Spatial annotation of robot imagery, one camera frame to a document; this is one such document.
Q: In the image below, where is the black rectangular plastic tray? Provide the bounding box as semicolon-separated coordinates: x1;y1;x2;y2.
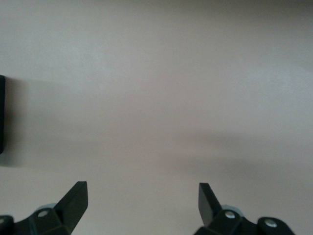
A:
0;74;6;155

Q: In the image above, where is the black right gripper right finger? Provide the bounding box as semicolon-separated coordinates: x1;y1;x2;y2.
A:
194;182;259;235

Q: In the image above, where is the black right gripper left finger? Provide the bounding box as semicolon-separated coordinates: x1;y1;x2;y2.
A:
13;181;89;235

